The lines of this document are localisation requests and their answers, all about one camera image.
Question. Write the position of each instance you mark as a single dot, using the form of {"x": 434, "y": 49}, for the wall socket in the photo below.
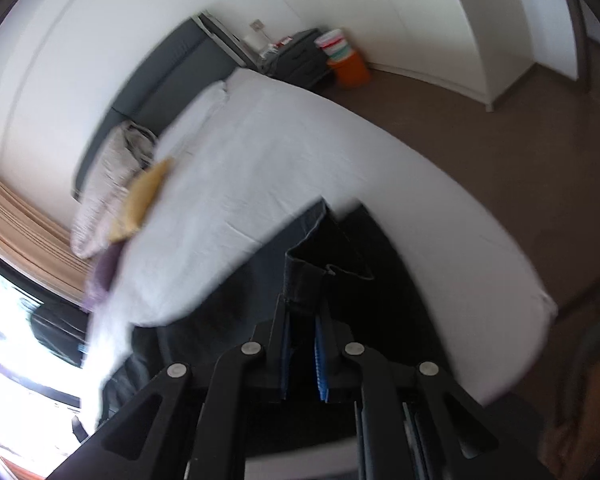
{"x": 256, "y": 24}

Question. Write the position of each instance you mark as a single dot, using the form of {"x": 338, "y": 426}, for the white wardrobe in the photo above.
{"x": 430, "y": 10}

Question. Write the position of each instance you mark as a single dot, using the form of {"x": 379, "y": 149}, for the dark denim pants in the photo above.
{"x": 330, "y": 250}

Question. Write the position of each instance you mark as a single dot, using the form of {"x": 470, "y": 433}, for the orange bucket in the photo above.
{"x": 350, "y": 71}

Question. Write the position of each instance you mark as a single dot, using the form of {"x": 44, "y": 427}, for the yellow pillow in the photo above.
{"x": 140, "y": 200}

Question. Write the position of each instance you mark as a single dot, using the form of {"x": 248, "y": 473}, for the stack of white tubs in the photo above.
{"x": 335, "y": 45}

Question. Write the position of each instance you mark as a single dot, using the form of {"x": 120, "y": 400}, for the beige curtain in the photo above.
{"x": 25, "y": 230}

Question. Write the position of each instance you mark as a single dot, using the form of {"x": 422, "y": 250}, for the purple pillow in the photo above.
{"x": 105, "y": 270}

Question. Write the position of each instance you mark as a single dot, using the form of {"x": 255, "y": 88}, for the black framed window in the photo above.
{"x": 10, "y": 385}

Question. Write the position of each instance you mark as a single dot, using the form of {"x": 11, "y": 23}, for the bed with white sheet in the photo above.
{"x": 305, "y": 150}

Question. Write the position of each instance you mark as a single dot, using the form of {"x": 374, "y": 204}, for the person's body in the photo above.
{"x": 585, "y": 400}

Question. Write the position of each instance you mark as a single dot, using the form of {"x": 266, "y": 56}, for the dark grey nightstand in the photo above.
{"x": 300, "y": 60}

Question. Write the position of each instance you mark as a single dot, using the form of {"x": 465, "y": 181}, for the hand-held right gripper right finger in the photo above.
{"x": 322, "y": 365}

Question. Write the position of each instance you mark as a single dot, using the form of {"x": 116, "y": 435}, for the dark grey headboard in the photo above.
{"x": 180, "y": 60}

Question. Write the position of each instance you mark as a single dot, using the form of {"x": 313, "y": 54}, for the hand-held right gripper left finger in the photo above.
{"x": 286, "y": 365}

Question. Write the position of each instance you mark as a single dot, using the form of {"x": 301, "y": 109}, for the white patterned pillow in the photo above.
{"x": 112, "y": 180}

